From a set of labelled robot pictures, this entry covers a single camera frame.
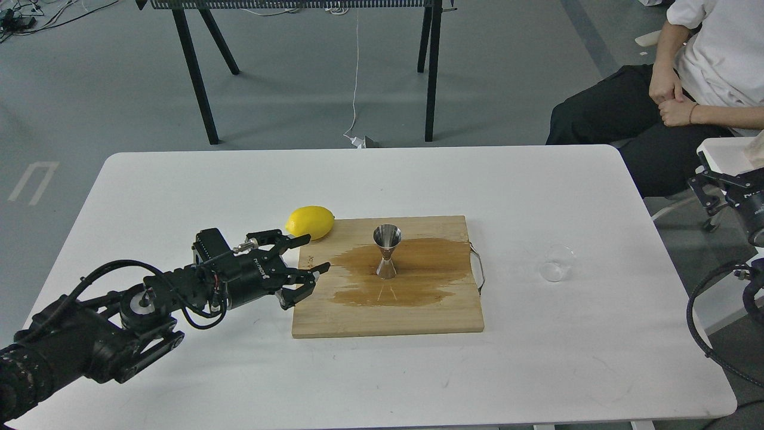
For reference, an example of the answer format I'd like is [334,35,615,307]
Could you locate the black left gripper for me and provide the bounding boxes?
[210,229,332,310]

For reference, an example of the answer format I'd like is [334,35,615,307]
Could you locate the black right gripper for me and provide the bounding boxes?
[687,166,763,248]

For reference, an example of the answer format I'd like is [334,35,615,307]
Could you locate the steel jigger measuring cup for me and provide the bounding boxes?
[372,223,403,280]

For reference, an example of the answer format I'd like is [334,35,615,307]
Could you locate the clear plastic cup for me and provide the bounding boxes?
[538,244,577,282]

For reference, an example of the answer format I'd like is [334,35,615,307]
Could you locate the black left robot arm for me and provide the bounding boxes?
[2,228,330,423]

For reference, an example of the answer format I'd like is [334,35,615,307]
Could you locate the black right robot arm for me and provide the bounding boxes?
[686,167,763,388]

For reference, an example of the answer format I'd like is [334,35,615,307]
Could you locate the white side table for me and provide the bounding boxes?
[697,133,763,176]

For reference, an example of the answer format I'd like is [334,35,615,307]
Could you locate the yellow lemon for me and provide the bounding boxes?
[284,206,335,241]

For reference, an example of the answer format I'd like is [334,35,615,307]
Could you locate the seated person white shirt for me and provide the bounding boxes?
[546,1,763,198]

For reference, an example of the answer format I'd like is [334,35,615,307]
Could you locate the wooden cutting board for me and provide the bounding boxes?
[291,215,485,339]

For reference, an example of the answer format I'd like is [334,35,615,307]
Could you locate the white hanging cable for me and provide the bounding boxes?
[343,7,379,149]

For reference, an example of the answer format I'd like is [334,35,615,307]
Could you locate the black metal table frame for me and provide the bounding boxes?
[135,1,458,146]

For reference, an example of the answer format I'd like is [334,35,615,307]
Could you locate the black floor cables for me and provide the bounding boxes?
[0,0,120,42]

